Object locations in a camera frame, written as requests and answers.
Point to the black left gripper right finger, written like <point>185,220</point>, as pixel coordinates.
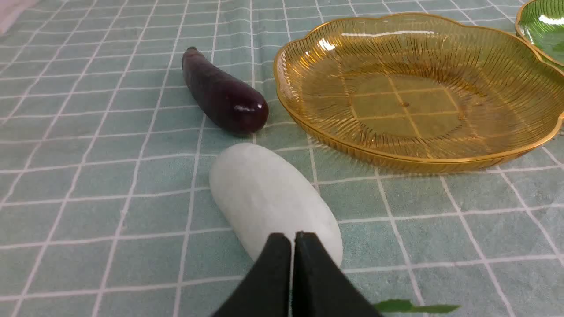
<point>320,288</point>

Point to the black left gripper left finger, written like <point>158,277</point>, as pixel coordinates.
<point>264,291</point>

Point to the white radish with green leaves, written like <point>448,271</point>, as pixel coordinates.
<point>260,193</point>

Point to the dark purple eggplant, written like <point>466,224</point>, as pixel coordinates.
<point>228,102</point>

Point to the green checkered tablecloth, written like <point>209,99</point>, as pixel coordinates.
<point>105,202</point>

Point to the amber glass plate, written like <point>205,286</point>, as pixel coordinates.
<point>420,93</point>

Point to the green glass plate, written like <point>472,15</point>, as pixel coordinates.
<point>541,24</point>

